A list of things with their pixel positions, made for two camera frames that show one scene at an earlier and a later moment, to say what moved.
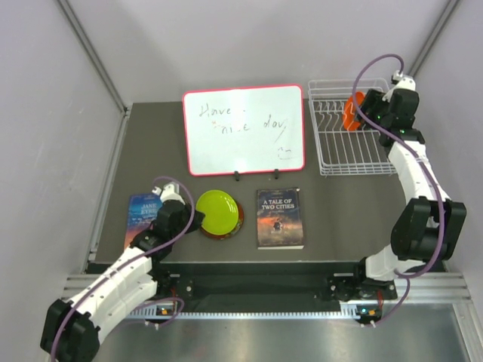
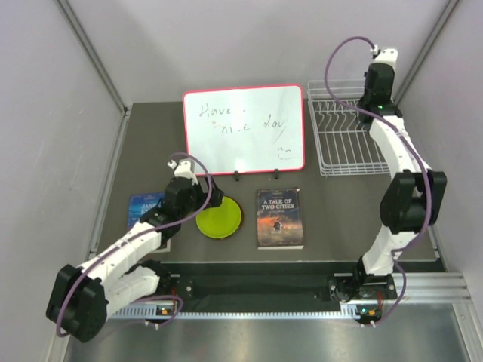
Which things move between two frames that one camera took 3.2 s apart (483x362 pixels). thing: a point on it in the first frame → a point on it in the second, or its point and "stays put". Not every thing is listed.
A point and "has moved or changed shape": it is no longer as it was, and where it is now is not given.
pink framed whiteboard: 253,130 stays put
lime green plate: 220,210 has moved or changed shape
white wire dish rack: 341,151 stays put
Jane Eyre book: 143,210 stays put
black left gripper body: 185,222 → 198,200
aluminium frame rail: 424,288 stays put
